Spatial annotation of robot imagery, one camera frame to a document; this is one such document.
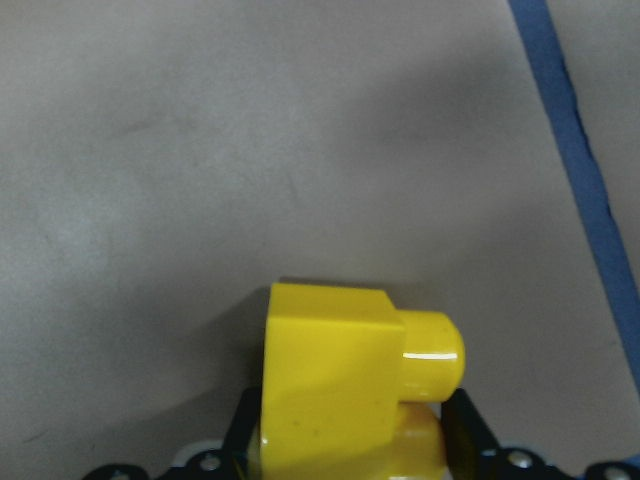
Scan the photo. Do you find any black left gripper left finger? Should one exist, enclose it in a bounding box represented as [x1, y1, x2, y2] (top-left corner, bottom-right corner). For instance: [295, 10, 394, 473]
[223, 387, 262, 463]

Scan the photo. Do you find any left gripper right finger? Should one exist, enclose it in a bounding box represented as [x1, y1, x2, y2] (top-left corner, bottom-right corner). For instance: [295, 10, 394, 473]
[441, 388, 500, 475]

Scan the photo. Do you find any yellow toy block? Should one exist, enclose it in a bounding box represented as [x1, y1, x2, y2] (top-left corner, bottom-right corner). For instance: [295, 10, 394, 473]
[258, 283, 465, 479]

